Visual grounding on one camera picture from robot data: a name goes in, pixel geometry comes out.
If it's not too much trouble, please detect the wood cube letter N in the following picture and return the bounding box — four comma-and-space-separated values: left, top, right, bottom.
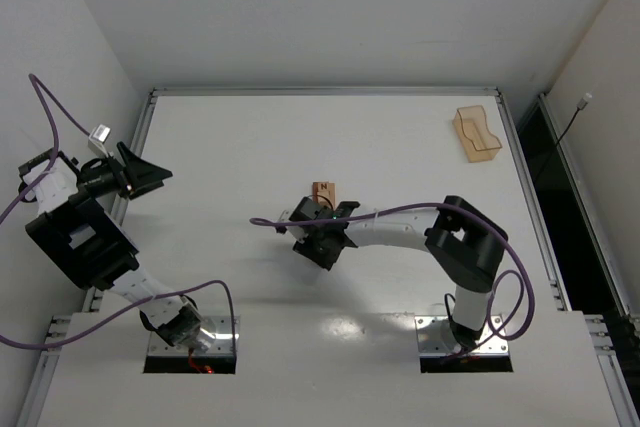
318, 182, 332, 198

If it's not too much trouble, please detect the clear orange plastic box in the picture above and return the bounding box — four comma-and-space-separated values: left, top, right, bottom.
452, 105, 502, 163

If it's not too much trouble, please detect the light wood long block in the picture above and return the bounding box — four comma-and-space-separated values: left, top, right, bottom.
327, 183, 338, 205

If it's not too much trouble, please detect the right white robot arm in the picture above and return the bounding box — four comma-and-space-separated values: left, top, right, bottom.
278, 196, 508, 350

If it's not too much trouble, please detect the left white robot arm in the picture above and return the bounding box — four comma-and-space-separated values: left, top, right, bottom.
19, 143, 204, 350

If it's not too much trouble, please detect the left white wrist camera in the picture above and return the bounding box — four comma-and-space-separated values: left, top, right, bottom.
88, 124, 111, 158

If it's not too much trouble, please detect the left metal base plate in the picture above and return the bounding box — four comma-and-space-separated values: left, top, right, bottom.
147, 316, 240, 358

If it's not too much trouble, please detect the metal base plate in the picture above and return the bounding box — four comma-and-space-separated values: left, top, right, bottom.
414, 315, 510, 359
147, 316, 240, 358

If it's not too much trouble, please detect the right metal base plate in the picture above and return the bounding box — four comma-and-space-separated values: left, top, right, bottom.
414, 315, 510, 359

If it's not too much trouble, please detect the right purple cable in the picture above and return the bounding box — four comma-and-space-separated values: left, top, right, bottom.
248, 202, 536, 363

